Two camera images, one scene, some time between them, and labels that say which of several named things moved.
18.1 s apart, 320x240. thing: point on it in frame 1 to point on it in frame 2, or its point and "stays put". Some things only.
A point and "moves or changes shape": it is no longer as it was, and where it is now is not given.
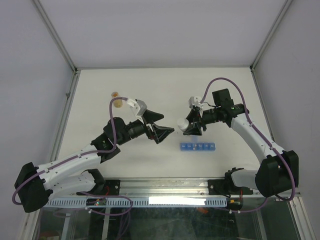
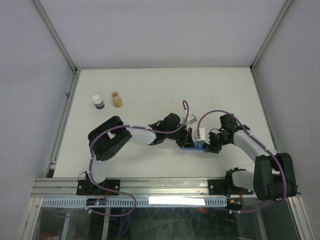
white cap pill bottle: [182, 123] moves or changes shape
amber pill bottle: [117, 103] stays put
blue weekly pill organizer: [198, 146] stays put
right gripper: [194, 116] to [210, 147]
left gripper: [160, 132] to [187, 141]
